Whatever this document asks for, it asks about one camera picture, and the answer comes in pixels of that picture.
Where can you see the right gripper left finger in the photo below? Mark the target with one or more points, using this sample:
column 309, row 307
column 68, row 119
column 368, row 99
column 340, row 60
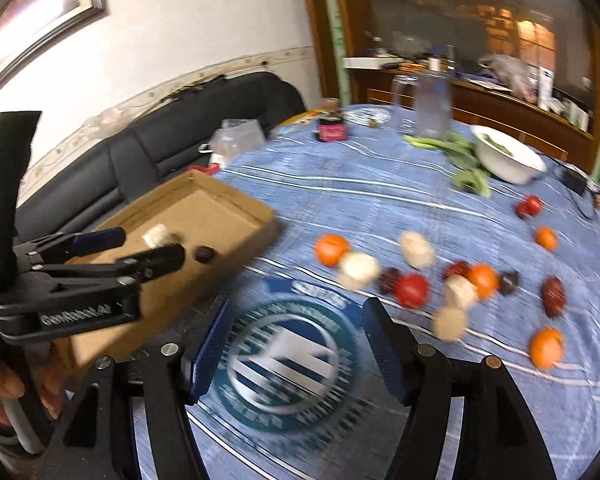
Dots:
column 203, row 350

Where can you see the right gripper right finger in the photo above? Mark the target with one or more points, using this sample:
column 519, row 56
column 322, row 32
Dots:
column 393, row 347

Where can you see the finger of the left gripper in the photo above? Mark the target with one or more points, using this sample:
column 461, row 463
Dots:
column 152, row 263
column 62, row 246

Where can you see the orange tangerine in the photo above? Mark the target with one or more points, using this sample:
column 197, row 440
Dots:
column 485, row 280
column 546, row 348
column 330, row 248
column 546, row 238

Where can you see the person's left hand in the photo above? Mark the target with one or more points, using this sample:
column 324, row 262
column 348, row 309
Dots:
column 52, row 393

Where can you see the white sponge cube in box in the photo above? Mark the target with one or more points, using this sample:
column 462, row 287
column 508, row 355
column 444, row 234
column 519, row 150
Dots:
column 157, row 236

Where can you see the dark jujube in box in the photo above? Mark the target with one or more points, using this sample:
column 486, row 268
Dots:
column 204, row 254

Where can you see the dark jujube on table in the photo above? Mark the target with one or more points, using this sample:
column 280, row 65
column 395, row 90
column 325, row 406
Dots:
column 387, row 280

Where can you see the cardboard box tray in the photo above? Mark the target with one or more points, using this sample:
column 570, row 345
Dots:
column 198, row 210

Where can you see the red jujube by tangerine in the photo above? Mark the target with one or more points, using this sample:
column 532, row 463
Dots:
column 458, row 268

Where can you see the dark purple plum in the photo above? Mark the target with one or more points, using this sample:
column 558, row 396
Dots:
column 508, row 282

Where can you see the black leather sofa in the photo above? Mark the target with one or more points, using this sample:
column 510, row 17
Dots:
column 151, row 151

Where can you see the blue plaid tablecloth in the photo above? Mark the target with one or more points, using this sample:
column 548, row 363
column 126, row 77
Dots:
column 298, row 394

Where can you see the clear plastic bag on sofa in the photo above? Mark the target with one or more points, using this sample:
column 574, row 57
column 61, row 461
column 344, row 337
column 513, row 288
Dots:
column 234, row 138

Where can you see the large red jujube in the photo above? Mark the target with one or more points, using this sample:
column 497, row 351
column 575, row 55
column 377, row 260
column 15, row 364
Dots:
column 553, row 296

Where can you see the small dark red fruit far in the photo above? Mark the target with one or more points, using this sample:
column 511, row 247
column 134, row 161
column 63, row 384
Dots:
column 522, row 210

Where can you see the green leafy vegetable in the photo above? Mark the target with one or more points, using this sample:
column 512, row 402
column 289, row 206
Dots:
column 470, row 176

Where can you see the red cherry tomato far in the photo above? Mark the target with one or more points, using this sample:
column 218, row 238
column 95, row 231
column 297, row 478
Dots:
column 533, row 205

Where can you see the white bowl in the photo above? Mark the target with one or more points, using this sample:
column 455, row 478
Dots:
column 506, row 157

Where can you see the black power adapter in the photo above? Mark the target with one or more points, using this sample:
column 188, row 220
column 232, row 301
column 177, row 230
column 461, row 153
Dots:
column 576, row 180

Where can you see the clear plastic pitcher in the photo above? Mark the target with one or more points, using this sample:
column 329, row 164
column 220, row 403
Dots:
column 432, row 102

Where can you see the plastic bag on sideboard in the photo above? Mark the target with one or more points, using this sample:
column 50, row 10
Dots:
column 512, row 72

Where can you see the wooden sideboard cabinet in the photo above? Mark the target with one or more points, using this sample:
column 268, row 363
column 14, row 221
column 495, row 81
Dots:
column 361, row 45

